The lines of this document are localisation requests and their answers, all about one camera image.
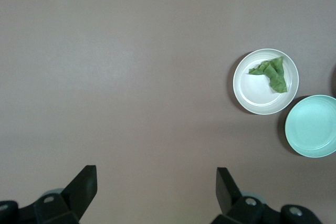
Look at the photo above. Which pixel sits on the mint green round plate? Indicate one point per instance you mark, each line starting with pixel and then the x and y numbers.
pixel 312 127

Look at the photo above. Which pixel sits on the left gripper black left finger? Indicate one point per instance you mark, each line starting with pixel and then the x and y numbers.
pixel 81 195

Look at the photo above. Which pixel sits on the beige round plate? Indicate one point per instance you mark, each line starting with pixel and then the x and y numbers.
pixel 257 95

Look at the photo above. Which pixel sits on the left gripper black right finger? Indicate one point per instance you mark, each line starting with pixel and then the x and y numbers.
pixel 228 197

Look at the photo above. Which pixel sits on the green lettuce leaf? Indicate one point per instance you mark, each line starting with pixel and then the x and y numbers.
pixel 277 77

